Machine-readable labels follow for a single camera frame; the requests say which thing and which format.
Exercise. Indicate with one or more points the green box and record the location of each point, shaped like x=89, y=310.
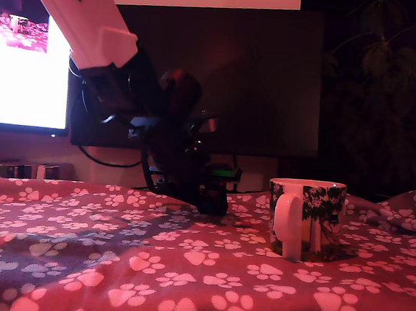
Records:
x=6, y=171

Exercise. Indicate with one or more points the large house plant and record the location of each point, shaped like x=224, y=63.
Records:
x=381, y=57

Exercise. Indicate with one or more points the paw print cloth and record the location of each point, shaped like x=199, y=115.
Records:
x=183, y=287

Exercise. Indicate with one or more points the leaf print coffee mug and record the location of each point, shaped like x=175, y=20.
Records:
x=328, y=204

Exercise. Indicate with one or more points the white slim book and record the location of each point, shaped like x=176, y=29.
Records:
x=41, y=172

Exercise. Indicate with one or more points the lit computer monitor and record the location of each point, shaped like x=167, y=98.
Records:
x=19, y=86

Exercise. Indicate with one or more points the dark slim book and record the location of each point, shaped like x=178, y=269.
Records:
x=57, y=172
x=24, y=172

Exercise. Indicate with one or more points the dark computer monitor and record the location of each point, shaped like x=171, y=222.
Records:
x=270, y=95

